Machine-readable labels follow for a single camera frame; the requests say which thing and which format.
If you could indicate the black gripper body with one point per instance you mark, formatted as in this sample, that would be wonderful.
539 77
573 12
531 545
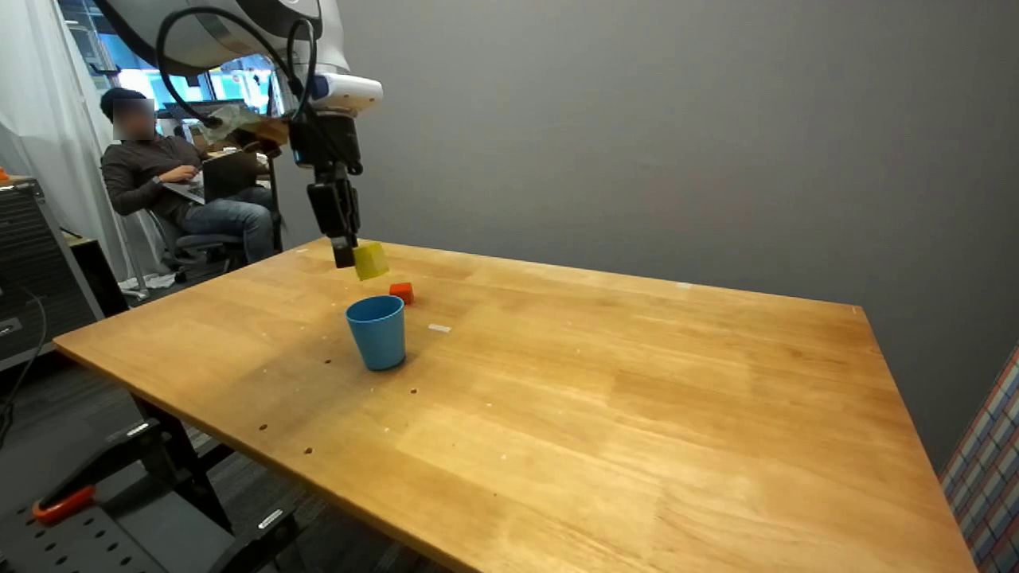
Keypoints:
331 151

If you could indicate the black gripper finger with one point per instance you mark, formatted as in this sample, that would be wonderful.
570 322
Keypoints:
341 251

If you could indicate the yellow cube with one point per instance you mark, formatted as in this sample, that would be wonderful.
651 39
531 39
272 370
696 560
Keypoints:
372 259

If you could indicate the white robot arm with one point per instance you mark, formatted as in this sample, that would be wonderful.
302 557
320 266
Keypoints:
305 39

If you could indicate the blue plastic cup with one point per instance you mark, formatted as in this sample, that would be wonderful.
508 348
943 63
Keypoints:
378 325

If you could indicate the small orange block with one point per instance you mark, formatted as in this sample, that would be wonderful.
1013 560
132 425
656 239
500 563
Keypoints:
404 291

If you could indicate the seated person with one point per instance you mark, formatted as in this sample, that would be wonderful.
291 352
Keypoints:
177 183

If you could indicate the black perforated breadboard base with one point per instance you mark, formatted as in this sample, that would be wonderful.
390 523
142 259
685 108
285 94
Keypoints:
94 543

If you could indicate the orange clamp left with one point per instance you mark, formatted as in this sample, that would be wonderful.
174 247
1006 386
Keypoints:
53 514

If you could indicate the black table leg frame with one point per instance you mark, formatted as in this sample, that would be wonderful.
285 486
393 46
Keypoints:
181 467

